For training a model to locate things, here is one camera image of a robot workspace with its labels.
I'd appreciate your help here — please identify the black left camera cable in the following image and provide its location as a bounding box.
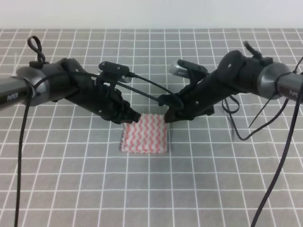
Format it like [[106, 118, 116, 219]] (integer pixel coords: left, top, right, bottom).
[[14, 70, 184, 227]]

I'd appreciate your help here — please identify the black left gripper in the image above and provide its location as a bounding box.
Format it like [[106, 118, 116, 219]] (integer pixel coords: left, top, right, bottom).
[[68, 76, 141, 124]]

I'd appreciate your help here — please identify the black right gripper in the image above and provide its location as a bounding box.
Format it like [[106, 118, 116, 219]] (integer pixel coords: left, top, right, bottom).
[[158, 75, 227, 123]]

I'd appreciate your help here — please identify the black camera cable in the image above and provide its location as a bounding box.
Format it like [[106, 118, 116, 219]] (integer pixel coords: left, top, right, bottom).
[[221, 55, 303, 227], [14, 70, 184, 227]]

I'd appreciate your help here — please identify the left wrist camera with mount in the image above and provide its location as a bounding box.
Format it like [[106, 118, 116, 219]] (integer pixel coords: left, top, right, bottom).
[[98, 61, 132, 87]]

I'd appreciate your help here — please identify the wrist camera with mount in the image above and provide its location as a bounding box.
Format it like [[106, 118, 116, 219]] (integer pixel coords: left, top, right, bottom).
[[98, 61, 132, 87], [169, 59, 209, 87]]

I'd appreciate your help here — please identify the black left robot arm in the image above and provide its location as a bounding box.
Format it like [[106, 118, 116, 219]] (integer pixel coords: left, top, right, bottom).
[[0, 35, 141, 124]]

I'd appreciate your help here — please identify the grey grid tablecloth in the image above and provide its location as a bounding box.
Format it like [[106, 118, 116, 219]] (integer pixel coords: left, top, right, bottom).
[[0, 28, 303, 227]]

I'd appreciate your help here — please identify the black right camera cable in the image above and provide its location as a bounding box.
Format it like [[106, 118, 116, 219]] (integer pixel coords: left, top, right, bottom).
[[221, 55, 303, 227]]

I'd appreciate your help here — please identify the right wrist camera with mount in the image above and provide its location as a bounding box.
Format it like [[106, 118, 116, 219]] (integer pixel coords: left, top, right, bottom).
[[169, 59, 209, 87]]

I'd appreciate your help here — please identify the pink white wavy striped towel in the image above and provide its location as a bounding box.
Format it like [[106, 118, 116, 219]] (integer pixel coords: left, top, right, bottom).
[[121, 113, 168, 154]]

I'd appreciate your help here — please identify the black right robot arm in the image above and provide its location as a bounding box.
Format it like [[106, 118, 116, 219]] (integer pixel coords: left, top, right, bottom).
[[164, 42, 303, 123]]

